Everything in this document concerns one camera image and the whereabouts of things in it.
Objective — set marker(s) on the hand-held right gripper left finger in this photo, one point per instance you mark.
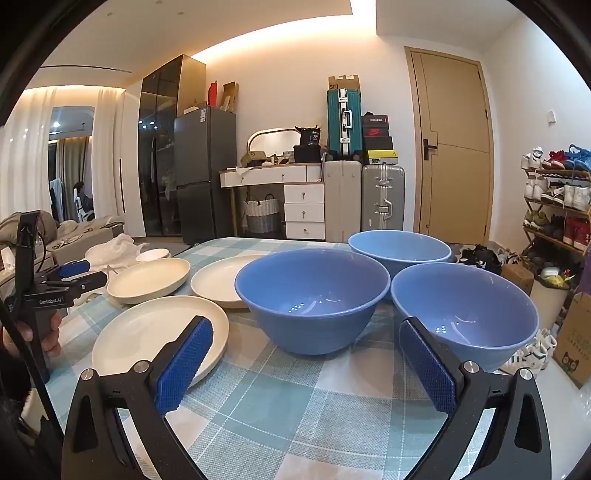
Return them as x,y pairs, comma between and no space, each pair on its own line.
184,364

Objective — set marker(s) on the plain black box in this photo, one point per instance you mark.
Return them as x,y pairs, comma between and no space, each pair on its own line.
378,143

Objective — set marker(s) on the white wardrobe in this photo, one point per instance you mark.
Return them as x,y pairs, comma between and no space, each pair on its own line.
131,184

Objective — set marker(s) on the brown cardboard box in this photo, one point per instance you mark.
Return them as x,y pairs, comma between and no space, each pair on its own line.
517,279

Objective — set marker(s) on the blue bowl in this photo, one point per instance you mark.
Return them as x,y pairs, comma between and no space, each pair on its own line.
466,300
399,249
314,295

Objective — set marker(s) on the yellow and black box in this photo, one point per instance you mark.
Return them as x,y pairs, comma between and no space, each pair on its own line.
381,157

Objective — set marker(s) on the cardboard box with cat print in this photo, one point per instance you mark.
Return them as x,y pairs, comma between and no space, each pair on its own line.
575,341

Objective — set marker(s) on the teal suitcase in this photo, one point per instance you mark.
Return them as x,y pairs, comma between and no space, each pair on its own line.
337,120

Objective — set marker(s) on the shoe rack with shoes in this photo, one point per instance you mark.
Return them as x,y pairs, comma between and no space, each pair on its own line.
558,194

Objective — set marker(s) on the red and black shoebox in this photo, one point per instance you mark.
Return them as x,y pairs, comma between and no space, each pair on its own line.
376,132

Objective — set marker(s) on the white sheer curtain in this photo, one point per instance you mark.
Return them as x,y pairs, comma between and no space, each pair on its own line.
27,152

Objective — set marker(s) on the scattered pile of shoes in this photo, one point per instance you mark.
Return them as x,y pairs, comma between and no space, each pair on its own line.
485,256

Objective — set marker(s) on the red box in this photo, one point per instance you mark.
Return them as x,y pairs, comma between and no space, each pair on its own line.
213,94

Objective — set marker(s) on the small open cardboard box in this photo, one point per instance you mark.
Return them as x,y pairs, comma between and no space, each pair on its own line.
253,159

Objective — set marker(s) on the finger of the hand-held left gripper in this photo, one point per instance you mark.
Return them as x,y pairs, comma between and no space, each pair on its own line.
74,268
90,280

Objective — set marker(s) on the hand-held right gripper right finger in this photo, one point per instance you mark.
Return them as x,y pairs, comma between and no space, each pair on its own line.
431,369

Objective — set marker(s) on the white trash bin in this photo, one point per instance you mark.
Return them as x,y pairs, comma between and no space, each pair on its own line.
549,300

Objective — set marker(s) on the woven laundry basket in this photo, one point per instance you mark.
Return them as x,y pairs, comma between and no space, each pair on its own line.
262,214

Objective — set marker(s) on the brown curtain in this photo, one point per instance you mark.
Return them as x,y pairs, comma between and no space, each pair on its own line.
74,170

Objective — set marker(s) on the teal checked tablecloth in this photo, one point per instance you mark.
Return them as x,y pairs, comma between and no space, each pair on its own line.
286,401

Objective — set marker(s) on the beige suitcase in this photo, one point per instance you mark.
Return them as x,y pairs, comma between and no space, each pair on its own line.
341,203

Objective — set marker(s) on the black glass cabinet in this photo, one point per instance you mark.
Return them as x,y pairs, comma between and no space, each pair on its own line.
157,138

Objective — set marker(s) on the cream plate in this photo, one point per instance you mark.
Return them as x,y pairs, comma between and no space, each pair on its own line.
217,281
147,279
147,332

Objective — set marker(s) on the wooden door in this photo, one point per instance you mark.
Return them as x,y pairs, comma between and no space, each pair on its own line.
455,138

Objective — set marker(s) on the grey refrigerator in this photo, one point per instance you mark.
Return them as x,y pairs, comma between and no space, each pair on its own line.
205,175

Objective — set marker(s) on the oval mirror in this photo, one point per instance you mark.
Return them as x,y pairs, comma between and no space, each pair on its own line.
272,141

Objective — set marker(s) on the wooden shoe rack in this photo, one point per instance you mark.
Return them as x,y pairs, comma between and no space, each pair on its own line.
554,207

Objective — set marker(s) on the white plastic bag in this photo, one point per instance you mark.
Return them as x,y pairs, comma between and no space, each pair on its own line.
115,251

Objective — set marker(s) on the person's left hand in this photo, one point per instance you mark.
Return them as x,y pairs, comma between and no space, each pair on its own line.
51,337

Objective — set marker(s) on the tall cardboard box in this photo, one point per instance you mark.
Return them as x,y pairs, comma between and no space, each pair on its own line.
231,97

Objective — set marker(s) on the small white bowl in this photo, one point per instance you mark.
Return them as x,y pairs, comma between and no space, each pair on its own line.
152,254

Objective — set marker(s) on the white dressing table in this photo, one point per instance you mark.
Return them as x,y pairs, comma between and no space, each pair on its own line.
302,203

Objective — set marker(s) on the silver suitcase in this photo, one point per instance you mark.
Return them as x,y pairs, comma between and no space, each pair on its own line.
383,198

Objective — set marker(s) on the person's left forearm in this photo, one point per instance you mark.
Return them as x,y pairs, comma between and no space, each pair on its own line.
18,397

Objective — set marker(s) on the black paper bag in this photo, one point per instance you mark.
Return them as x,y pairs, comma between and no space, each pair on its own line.
310,136

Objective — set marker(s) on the flat cardboard box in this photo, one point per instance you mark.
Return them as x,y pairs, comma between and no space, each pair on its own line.
344,83

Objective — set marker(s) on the black storage box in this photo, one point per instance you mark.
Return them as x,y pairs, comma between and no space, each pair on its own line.
307,153

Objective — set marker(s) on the grey sofa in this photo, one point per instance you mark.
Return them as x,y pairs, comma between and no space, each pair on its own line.
69,240

